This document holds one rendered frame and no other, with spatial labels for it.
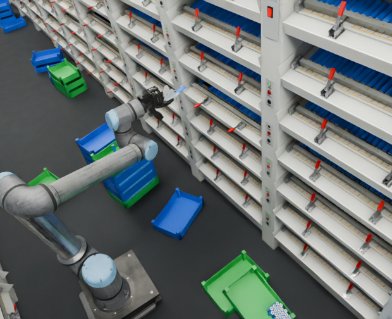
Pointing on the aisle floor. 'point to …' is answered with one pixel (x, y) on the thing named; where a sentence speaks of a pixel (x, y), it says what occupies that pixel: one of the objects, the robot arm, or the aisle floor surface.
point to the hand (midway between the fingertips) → (176, 93)
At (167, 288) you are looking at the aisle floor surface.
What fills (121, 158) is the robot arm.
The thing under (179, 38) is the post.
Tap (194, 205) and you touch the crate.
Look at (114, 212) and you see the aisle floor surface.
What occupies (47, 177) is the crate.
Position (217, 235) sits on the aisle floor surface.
